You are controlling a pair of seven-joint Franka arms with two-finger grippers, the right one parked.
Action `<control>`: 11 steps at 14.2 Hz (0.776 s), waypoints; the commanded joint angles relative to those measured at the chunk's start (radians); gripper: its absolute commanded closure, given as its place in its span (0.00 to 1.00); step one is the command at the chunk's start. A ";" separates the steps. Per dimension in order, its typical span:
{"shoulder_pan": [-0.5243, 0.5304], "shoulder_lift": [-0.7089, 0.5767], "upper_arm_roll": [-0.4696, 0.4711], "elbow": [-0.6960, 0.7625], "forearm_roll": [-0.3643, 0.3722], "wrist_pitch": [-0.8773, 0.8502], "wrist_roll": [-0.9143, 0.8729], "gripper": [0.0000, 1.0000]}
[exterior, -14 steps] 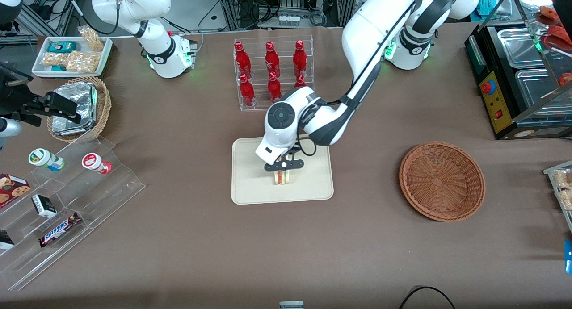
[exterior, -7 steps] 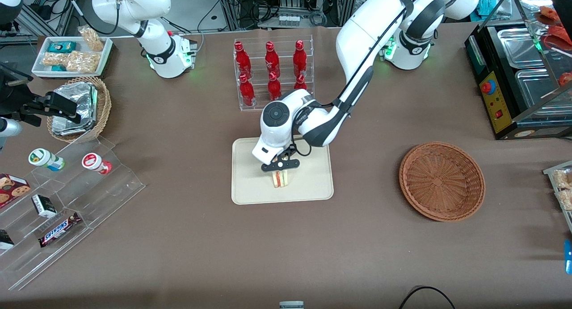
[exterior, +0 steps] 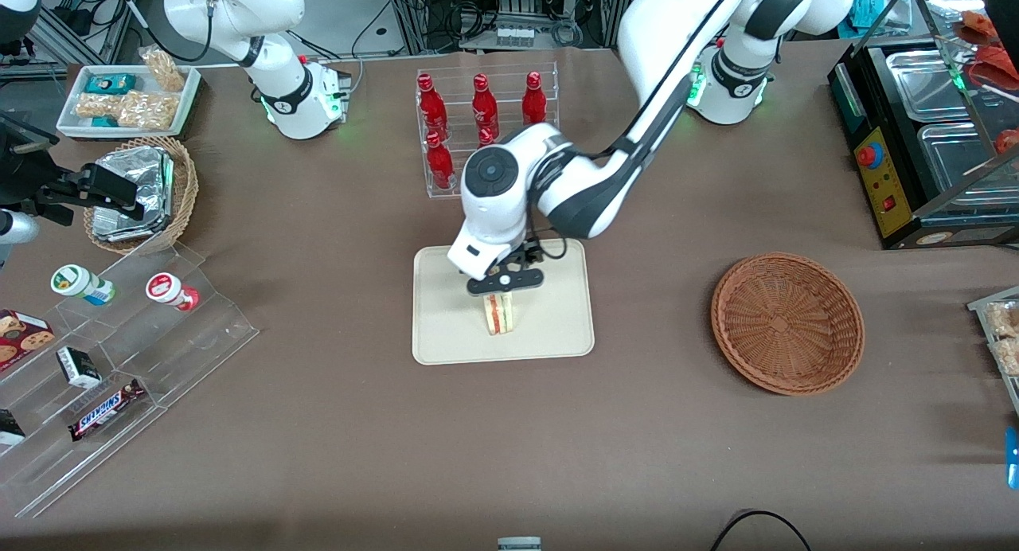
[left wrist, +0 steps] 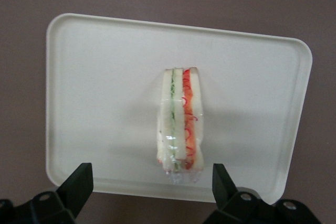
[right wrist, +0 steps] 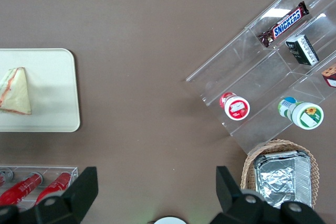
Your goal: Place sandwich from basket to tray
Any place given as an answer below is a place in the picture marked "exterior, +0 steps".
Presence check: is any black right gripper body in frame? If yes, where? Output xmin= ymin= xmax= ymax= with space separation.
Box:
xmin=0 ymin=111 xmax=61 ymax=209

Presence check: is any triangle sandwich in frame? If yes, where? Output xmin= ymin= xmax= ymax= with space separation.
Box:
xmin=483 ymin=291 xmax=517 ymax=338

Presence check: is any cream plastic serving tray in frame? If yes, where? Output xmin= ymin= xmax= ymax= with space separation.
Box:
xmin=412 ymin=238 xmax=596 ymax=366

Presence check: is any white rectangular snack tray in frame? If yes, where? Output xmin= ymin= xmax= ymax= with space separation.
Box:
xmin=56 ymin=64 xmax=202 ymax=141

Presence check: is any light tan wicker basket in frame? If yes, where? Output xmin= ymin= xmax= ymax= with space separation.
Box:
xmin=83 ymin=135 xmax=200 ymax=256

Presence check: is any brown round wicker basket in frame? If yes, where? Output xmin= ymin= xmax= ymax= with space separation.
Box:
xmin=711 ymin=252 xmax=866 ymax=397

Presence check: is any metal tray with snacks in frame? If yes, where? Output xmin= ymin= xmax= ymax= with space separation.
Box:
xmin=966 ymin=286 xmax=1019 ymax=417

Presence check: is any foil wrapped food stack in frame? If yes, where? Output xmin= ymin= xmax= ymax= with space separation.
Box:
xmin=92 ymin=146 xmax=175 ymax=242

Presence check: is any clear bag of puffed snacks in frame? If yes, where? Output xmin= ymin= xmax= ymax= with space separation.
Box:
xmin=139 ymin=46 xmax=186 ymax=93
xmin=118 ymin=91 xmax=181 ymax=131
xmin=75 ymin=92 xmax=122 ymax=121

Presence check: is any green lid yogurt bottle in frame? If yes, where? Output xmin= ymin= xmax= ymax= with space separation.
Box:
xmin=50 ymin=264 xmax=117 ymax=307

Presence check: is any teal snack box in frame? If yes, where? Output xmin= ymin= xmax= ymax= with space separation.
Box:
xmin=84 ymin=73 xmax=139 ymax=96

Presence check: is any red lid yogurt bottle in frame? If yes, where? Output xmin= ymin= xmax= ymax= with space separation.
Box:
xmin=145 ymin=272 xmax=201 ymax=312

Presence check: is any red cookie box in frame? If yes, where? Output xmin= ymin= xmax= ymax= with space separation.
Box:
xmin=0 ymin=308 xmax=57 ymax=373

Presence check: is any clear acrylic bottle rack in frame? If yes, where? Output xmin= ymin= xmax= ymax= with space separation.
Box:
xmin=415 ymin=61 xmax=562 ymax=201

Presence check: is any small black white carton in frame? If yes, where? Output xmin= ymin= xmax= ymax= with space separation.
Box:
xmin=56 ymin=346 xmax=103 ymax=390

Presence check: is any clear acrylic stepped shelf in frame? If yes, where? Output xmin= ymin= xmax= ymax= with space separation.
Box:
xmin=0 ymin=241 xmax=260 ymax=520

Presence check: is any snickers chocolate bar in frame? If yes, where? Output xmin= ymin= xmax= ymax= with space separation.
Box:
xmin=68 ymin=377 xmax=147 ymax=443

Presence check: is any black food warmer cabinet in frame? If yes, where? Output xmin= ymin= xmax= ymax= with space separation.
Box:
xmin=826 ymin=0 xmax=1019 ymax=252

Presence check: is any teal cloth bundle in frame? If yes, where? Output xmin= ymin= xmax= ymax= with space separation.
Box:
xmin=849 ymin=0 xmax=894 ymax=31

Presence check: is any clear bag of fried snacks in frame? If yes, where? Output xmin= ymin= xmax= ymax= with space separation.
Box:
xmin=990 ymin=336 xmax=1019 ymax=377
xmin=985 ymin=299 xmax=1019 ymax=338

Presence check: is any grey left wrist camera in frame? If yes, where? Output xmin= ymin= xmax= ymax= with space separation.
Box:
xmin=467 ymin=268 xmax=546 ymax=299

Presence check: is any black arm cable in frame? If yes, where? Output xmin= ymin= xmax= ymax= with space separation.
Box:
xmin=521 ymin=0 xmax=753 ymax=264

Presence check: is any black floor cable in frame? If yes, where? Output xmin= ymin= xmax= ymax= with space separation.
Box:
xmin=710 ymin=510 xmax=812 ymax=551

